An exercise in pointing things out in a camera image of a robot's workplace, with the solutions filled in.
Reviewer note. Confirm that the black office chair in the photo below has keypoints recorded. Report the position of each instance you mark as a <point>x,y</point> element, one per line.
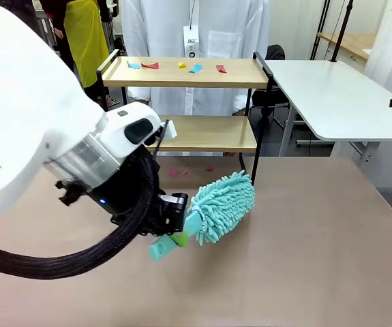
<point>274,52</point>

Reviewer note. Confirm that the person in white lab coat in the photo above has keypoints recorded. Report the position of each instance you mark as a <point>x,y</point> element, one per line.
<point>161,20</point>

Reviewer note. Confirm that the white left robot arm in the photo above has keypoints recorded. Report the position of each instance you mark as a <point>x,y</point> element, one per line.
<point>28,102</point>

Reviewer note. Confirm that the white background desk frame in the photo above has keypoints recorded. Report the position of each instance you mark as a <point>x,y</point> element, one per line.
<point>49,30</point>

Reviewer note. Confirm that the person in yellow apron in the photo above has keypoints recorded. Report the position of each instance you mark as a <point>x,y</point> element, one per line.
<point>85,34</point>

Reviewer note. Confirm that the small red paper scrap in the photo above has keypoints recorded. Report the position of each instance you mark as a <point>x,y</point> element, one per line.
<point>221,68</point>

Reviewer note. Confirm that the person's left hand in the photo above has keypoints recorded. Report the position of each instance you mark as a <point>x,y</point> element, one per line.
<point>239,111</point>

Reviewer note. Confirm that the white side table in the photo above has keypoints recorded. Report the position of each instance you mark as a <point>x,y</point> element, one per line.
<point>332,95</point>

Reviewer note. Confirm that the white name badge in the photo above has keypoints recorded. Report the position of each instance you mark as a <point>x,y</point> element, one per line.
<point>191,42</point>

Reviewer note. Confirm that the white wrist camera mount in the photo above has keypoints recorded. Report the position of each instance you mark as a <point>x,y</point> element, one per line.
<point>171,129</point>

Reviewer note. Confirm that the wooden background desk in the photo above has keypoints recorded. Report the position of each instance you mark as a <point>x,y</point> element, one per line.
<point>356,39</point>

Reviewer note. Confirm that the black stand pole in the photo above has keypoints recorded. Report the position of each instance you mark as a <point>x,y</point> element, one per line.
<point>341,30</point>

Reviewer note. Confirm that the teal microfiber duster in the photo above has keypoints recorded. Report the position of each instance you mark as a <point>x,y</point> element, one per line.
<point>223,204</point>

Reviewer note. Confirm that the black tripod stand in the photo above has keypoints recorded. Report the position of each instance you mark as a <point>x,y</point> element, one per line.
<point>321,27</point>

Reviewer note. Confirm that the wide red paper scrap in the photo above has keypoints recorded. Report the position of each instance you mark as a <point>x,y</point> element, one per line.
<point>150,65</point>

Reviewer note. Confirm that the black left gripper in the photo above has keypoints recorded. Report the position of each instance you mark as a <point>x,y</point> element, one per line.
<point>141,218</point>

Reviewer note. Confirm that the cyan paper scrap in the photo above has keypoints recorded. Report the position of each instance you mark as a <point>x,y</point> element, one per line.
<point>134,64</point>

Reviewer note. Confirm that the two-tier wooden shelf black frame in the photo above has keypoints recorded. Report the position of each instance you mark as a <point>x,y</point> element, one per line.
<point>209,134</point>

